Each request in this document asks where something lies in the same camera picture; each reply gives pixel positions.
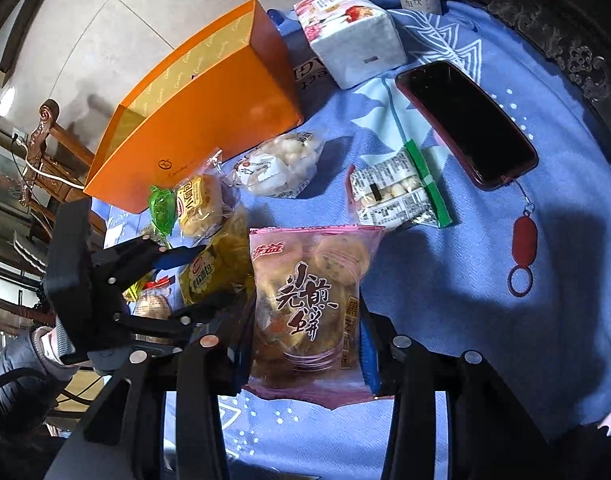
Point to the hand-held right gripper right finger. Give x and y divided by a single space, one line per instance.
369 360

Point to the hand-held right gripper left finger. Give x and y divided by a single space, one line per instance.
230 355

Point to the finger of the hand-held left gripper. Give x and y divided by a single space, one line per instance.
185 317
178 257

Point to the small yellow bread packet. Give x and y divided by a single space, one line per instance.
205 270

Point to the pink pancake packet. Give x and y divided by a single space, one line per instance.
305 310

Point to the orange cardboard box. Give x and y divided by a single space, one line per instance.
210 110

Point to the person's left forearm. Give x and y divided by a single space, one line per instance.
15 365

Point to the small brown cake packet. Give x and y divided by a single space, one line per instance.
153 305

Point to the bright green snack packet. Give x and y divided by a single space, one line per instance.
161 210

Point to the clear bun packet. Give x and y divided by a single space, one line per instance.
198 202

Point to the blue printed tablecloth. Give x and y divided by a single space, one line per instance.
460 310

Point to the white ball snack packet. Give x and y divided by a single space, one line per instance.
275 165

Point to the carved wooden chair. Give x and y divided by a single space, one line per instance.
38 135

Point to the green-edged white snack packet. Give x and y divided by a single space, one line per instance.
400 190

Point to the red key tag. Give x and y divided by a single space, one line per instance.
525 240

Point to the black smartphone red case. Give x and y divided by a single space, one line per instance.
465 120

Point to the floral tissue pack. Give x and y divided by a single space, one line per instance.
350 35

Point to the dark carved wooden furniture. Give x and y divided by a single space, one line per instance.
545 25

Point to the white wall outlet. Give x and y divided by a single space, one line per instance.
18 136

